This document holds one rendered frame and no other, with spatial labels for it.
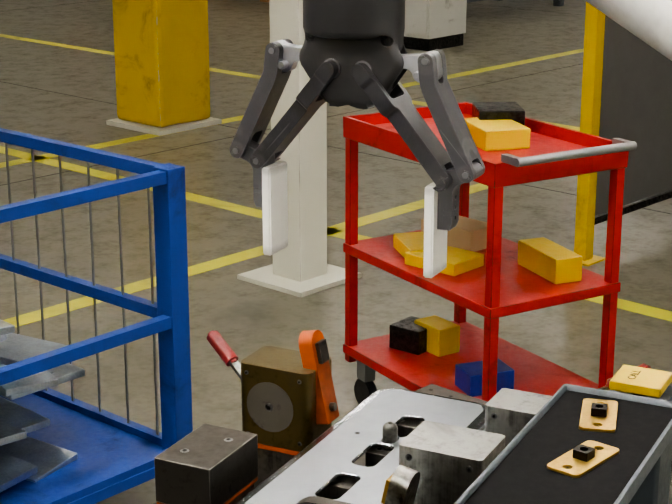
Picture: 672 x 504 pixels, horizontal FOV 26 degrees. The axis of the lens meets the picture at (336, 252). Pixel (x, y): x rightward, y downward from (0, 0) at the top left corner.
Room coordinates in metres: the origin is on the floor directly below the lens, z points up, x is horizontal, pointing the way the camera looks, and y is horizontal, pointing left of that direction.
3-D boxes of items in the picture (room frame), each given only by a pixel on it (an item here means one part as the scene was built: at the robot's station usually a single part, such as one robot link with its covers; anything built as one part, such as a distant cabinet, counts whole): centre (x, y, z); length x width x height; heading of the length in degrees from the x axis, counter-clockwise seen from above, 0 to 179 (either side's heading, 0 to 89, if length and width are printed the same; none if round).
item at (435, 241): (1.04, -0.07, 1.48); 0.03 x 0.01 x 0.07; 154
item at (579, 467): (1.34, -0.25, 1.17); 0.08 x 0.04 x 0.01; 139
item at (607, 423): (1.46, -0.28, 1.17); 0.08 x 0.04 x 0.01; 167
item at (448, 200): (1.04, -0.09, 1.51); 0.03 x 0.01 x 0.05; 64
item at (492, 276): (4.08, -0.43, 0.49); 0.81 x 0.46 x 0.98; 31
